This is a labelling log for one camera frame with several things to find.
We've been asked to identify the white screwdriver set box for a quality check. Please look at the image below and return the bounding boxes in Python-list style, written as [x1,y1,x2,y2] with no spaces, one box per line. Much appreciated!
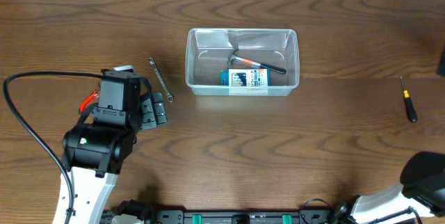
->
[220,68,270,87]

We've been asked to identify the small claw hammer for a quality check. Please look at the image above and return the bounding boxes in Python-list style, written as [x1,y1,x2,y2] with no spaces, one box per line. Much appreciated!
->
[227,48,287,74]

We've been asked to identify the clear plastic container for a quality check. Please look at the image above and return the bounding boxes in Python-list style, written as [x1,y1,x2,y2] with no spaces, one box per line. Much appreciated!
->
[186,29,300,96]

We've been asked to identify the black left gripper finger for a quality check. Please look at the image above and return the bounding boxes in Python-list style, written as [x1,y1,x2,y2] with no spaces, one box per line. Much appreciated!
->
[138,94,158,131]
[152,92,168,124]

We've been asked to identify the orange handled pliers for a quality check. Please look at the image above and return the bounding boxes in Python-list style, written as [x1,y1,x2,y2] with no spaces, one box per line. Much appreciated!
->
[79,90,100,113]

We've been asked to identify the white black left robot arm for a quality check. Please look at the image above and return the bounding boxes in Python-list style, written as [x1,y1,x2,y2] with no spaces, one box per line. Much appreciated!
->
[54,65,168,223]

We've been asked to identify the silver combination wrench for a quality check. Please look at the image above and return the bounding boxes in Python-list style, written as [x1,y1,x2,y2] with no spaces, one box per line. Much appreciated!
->
[148,58,175,103]

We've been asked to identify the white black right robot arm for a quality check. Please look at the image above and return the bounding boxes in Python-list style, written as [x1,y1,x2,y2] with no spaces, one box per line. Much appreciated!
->
[337,152,444,224]

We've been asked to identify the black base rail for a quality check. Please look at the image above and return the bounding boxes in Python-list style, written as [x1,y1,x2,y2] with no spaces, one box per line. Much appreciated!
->
[99,200,356,224]

